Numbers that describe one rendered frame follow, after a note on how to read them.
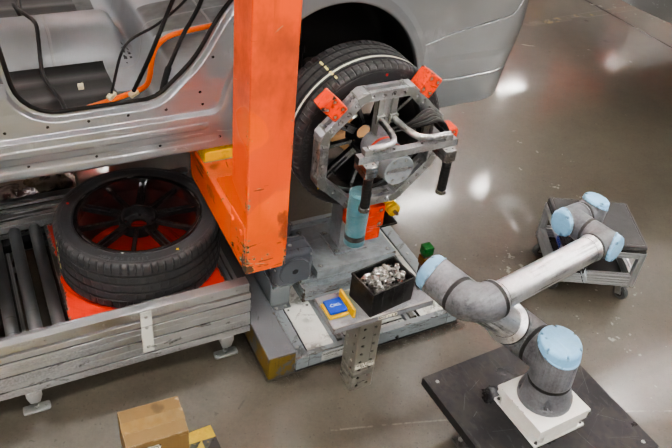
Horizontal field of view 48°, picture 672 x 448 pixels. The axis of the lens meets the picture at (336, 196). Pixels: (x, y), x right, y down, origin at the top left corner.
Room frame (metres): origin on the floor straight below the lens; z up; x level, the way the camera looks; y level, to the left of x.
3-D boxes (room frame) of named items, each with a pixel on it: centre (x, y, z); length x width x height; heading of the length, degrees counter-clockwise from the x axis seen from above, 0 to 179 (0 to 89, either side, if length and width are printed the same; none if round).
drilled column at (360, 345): (2.05, -0.16, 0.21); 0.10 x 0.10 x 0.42; 30
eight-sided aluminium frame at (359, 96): (2.51, -0.14, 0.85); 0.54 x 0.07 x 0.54; 120
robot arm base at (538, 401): (1.75, -0.80, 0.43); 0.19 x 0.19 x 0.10
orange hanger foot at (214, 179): (2.44, 0.44, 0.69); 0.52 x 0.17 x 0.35; 30
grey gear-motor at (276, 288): (2.49, 0.24, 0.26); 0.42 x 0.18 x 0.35; 30
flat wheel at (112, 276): (2.36, 0.79, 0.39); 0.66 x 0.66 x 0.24
